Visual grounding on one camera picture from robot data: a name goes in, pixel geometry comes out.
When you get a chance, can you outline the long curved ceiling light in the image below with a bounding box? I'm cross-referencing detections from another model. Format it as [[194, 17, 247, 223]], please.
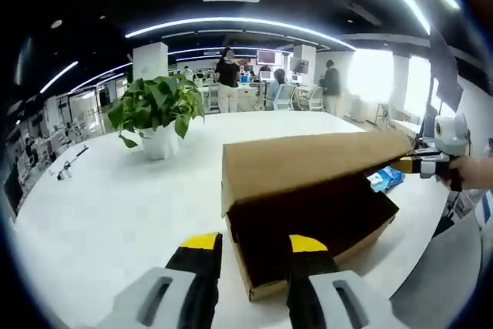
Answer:
[[125, 16, 357, 52]]

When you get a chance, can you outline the blue soft packet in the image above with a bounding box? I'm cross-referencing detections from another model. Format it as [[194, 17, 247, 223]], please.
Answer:
[[365, 165, 406, 193]]

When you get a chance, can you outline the small white black tool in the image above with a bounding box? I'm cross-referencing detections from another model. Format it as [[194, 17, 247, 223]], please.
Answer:
[[56, 146, 89, 182]]

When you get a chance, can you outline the white office chair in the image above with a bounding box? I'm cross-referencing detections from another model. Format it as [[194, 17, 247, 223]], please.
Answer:
[[275, 84, 297, 111], [300, 86, 324, 110]]

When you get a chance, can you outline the dark screen on stand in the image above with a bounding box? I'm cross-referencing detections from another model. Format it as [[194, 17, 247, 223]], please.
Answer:
[[428, 28, 465, 110]]

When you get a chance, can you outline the person's white shirt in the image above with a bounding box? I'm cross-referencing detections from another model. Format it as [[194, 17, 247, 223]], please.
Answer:
[[473, 188, 493, 233]]

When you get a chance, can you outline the wall monitor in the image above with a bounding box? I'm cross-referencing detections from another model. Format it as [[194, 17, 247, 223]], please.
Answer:
[[257, 50, 284, 66], [289, 57, 310, 74]]

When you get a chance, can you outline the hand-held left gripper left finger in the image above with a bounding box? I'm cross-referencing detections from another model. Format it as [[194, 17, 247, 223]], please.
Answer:
[[94, 231, 223, 329]]

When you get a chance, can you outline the brown cardboard shoe box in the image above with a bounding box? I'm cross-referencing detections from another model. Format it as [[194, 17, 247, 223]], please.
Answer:
[[221, 130, 419, 302]]

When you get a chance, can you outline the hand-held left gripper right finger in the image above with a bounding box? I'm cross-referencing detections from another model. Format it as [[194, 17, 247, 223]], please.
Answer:
[[287, 233, 391, 329]]

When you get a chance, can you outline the potted green plant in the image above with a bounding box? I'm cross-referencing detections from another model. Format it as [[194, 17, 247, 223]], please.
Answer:
[[107, 74, 206, 161]]

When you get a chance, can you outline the person's right hand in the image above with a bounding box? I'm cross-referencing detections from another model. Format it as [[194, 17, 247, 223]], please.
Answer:
[[446, 154, 481, 191]]

